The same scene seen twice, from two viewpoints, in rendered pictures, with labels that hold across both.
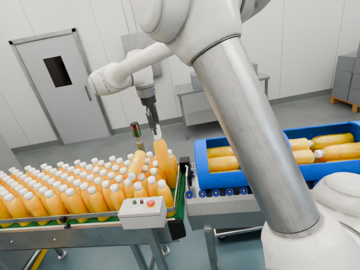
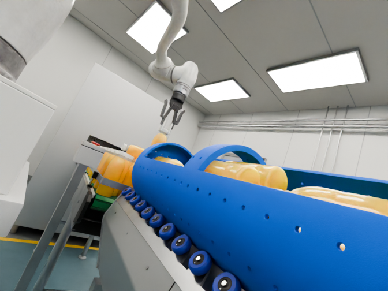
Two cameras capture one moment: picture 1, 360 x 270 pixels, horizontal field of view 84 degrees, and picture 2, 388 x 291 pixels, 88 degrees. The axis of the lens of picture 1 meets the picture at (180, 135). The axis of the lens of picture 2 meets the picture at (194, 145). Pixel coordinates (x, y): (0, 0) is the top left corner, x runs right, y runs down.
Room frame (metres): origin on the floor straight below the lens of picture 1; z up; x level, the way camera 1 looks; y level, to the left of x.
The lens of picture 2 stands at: (0.45, -0.84, 1.08)
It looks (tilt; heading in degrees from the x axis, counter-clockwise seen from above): 11 degrees up; 52
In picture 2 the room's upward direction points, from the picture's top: 22 degrees clockwise
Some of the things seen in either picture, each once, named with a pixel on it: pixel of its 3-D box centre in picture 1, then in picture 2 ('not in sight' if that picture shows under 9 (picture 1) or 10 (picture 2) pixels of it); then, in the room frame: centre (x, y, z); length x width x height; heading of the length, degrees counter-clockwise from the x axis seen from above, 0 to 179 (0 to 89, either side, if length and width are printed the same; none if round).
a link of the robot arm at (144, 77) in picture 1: (137, 68); (186, 74); (0.97, 0.13, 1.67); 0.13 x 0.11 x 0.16; 127
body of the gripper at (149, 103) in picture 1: (149, 104); (176, 102); (0.98, 0.12, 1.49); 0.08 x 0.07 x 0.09; 170
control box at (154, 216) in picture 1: (143, 212); (89, 153); (0.71, 0.24, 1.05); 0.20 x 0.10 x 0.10; 81
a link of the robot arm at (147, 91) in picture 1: (145, 90); (181, 91); (0.98, 0.12, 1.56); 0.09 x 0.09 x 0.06
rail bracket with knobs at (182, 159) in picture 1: (185, 165); not in sight; (1.17, 0.01, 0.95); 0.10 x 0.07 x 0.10; 171
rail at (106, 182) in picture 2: (177, 183); (142, 193); (0.98, 0.07, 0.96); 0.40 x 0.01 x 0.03; 171
